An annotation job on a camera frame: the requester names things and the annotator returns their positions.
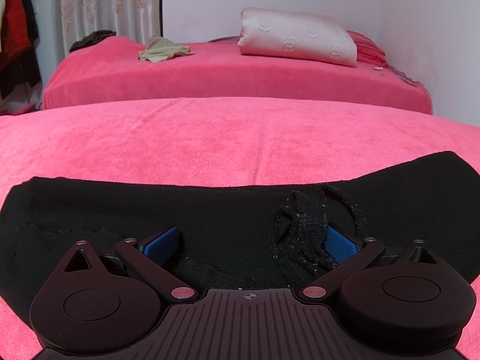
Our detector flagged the black pants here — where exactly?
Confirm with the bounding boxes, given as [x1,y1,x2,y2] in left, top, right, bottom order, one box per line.
[1,151,479,320]

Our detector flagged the near pink bed cover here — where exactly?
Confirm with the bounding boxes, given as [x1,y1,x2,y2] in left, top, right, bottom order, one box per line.
[0,96,480,360]

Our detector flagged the pink bed cover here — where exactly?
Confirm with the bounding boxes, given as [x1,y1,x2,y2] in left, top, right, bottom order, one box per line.
[42,36,433,114]
[0,96,480,360]

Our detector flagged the far pink bed cover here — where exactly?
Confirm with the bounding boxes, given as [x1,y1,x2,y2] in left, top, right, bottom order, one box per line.
[42,36,433,114]

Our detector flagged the folded pink blanket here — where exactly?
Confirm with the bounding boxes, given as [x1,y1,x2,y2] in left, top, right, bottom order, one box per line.
[347,31,388,68]

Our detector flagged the olive green garment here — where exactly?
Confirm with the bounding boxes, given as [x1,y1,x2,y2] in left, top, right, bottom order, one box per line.
[138,36,193,63]

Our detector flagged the dark garment on far bed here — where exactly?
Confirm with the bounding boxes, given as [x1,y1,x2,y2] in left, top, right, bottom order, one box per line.
[69,30,116,53]

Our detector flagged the pale pink folded quilt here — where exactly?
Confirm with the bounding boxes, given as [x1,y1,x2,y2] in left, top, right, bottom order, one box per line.
[238,7,357,68]

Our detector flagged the white patterned curtain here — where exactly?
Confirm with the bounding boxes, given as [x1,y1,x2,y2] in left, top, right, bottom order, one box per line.
[58,0,162,55]

